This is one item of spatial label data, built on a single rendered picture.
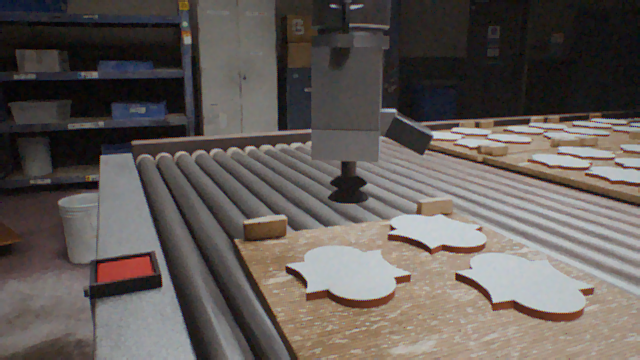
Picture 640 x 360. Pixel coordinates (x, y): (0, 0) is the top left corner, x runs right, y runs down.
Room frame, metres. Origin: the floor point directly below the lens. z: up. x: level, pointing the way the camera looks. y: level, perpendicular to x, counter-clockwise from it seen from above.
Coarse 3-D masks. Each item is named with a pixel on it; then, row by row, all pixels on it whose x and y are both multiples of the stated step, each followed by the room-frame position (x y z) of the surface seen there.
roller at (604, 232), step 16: (384, 160) 1.22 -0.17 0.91; (400, 160) 1.17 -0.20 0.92; (432, 176) 1.03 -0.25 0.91; (448, 176) 1.00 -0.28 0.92; (480, 192) 0.89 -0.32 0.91; (496, 192) 0.87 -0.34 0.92; (528, 208) 0.78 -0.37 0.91; (544, 208) 0.76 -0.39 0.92; (576, 224) 0.69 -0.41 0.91; (592, 224) 0.68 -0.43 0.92; (624, 240) 0.62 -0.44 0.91
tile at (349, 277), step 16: (304, 256) 0.50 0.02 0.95; (320, 256) 0.50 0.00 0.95; (336, 256) 0.50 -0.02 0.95; (352, 256) 0.50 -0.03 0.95; (368, 256) 0.50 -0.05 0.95; (288, 272) 0.47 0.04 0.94; (304, 272) 0.46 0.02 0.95; (320, 272) 0.46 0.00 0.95; (336, 272) 0.46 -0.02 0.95; (352, 272) 0.46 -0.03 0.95; (368, 272) 0.46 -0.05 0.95; (384, 272) 0.46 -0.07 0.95; (400, 272) 0.46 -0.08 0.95; (320, 288) 0.42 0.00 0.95; (336, 288) 0.42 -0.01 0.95; (352, 288) 0.42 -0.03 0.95; (368, 288) 0.42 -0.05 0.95; (384, 288) 0.42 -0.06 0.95; (352, 304) 0.40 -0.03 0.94; (368, 304) 0.40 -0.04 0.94
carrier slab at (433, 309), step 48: (240, 240) 0.57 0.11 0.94; (288, 240) 0.57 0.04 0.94; (336, 240) 0.58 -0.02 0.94; (384, 240) 0.57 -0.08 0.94; (288, 288) 0.44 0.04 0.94; (432, 288) 0.44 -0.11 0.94; (288, 336) 0.35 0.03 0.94; (336, 336) 0.35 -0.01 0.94; (384, 336) 0.35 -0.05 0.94; (432, 336) 0.35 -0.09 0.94; (480, 336) 0.35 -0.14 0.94; (528, 336) 0.35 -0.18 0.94; (576, 336) 0.35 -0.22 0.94; (624, 336) 0.35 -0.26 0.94
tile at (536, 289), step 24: (480, 264) 0.47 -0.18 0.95; (504, 264) 0.47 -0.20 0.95; (528, 264) 0.47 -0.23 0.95; (480, 288) 0.43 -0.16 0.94; (504, 288) 0.42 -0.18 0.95; (528, 288) 0.42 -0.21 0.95; (552, 288) 0.42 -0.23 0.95; (576, 288) 0.42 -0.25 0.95; (528, 312) 0.38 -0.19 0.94; (552, 312) 0.37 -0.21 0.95; (576, 312) 0.37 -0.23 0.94
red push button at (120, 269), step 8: (144, 256) 0.54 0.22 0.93; (104, 264) 0.51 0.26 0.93; (112, 264) 0.51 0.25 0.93; (120, 264) 0.51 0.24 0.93; (128, 264) 0.51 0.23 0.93; (136, 264) 0.51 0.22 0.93; (144, 264) 0.51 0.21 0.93; (104, 272) 0.49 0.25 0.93; (112, 272) 0.49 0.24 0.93; (120, 272) 0.49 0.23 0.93; (128, 272) 0.49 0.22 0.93; (136, 272) 0.49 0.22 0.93; (144, 272) 0.49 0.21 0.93; (152, 272) 0.49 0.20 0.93; (104, 280) 0.47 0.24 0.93
